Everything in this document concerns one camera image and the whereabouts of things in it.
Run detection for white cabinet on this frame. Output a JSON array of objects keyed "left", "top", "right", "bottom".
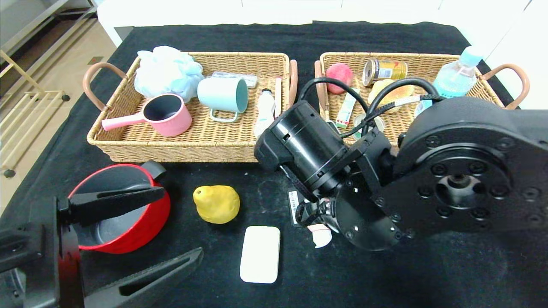
[{"left": 98, "top": 0, "right": 531, "bottom": 50}]

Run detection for red pot with black handles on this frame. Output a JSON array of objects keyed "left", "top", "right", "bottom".
[{"left": 68, "top": 161, "right": 172, "bottom": 255}]

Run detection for clear plastic flat case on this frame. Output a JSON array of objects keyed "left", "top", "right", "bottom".
[{"left": 211, "top": 71, "right": 259, "bottom": 89}]

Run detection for woven wicker basket brown handles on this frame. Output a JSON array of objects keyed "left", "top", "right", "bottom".
[
  {"left": 314, "top": 52, "right": 530, "bottom": 154},
  {"left": 83, "top": 52, "right": 298, "bottom": 163}
]

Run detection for clear water bottle blue cap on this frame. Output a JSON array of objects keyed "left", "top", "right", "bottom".
[{"left": 422, "top": 46, "right": 484, "bottom": 114}]

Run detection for pink lotion tube white cap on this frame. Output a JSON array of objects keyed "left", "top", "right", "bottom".
[{"left": 307, "top": 224, "right": 333, "bottom": 249}]

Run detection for pink plastic water scoop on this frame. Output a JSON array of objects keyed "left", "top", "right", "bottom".
[{"left": 101, "top": 94, "right": 193, "bottom": 137}]

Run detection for golden striped bread roll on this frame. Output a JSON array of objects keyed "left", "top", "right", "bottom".
[{"left": 368, "top": 79, "right": 414, "bottom": 114}]

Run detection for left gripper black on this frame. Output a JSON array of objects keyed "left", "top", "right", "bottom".
[{"left": 0, "top": 186, "right": 204, "bottom": 308}]

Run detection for smooth black right arm cable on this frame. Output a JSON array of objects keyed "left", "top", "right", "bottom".
[{"left": 298, "top": 76, "right": 447, "bottom": 131}]

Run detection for green chewing gum pack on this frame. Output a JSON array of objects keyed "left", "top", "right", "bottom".
[{"left": 335, "top": 88, "right": 360, "bottom": 129}]

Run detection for white bottle with black tip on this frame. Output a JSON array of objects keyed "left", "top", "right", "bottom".
[{"left": 255, "top": 89, "right": 277, "bottom": 137}]

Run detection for grey metal shelf frame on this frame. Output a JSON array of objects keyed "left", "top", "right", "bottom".
[{"left": 0, "top": 0, "right": 100, "bottom": 65}]

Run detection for yellow drink can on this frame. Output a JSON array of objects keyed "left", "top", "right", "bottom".
[{"left": 362, "top": 59, "right": 408, "bottom": 88}]

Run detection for light blue mesh bath pouf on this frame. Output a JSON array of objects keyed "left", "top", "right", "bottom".
[{"left": 134, "top": 46, "right": 205, "bottom": 104}]

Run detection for small tin can green label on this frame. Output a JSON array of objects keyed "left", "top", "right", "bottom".
[{"left": 353, "top": 113, "right": 386, "bottom": 139}]

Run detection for white soap bar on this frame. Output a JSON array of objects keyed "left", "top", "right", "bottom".
[{"left": 240, "top": 225, "right": 281, "bottom": 284}]

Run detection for black table cloth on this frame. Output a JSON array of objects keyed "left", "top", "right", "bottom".
[{"left": 0, "top": 21, "right": 548, "bottom": 308}]

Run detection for teal mug with handle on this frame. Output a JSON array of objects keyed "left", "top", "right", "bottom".
[{"left": 197, "top": 77, "right": 249, "bottom": 124}]

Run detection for pink peach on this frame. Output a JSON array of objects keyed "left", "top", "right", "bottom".
[{"left": 326, "top": 63, "right": 354, "bottom": 95}]

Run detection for yellow pear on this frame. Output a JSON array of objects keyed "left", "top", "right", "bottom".
[{"left": 193, "top": 185, "right": 241, "bottom": 225}]

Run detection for braided black cable white tag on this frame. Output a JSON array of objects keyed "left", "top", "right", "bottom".
[{"left": 340, "top": 95, "right": 446, "bottom": 139}]

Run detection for thin pink and white stick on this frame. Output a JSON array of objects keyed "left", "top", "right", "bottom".
[{"left": 274, "top": 78, "right": 283, "bottom": 118}]

